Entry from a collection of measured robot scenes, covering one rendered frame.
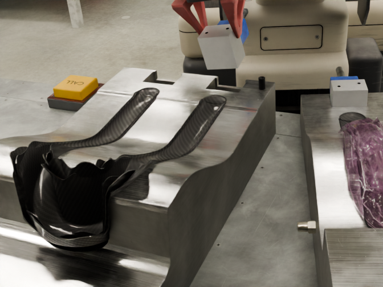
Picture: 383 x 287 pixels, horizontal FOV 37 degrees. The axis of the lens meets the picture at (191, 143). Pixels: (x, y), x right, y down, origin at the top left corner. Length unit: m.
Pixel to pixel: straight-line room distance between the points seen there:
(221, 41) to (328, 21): 0.38
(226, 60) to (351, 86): 0.19
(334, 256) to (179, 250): 0.17
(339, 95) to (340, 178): 0.23
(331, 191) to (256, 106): 0.21
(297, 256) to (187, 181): 0.18
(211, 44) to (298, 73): 0.36
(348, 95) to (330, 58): 0.30
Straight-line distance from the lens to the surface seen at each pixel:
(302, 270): 0.68
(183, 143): 0.76
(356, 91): 0.87
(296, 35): 1.16
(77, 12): 3.91
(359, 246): 0.55
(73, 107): 1.05
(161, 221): 0.57
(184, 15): 0.82
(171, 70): 3.11
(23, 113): 1.09
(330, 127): 0.82
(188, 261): 0.64
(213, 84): 0.89
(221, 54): 0.83
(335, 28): 1.16
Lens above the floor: 1.27
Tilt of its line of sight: 32 degrees down
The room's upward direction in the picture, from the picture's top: 6 degrees counter-clockwise
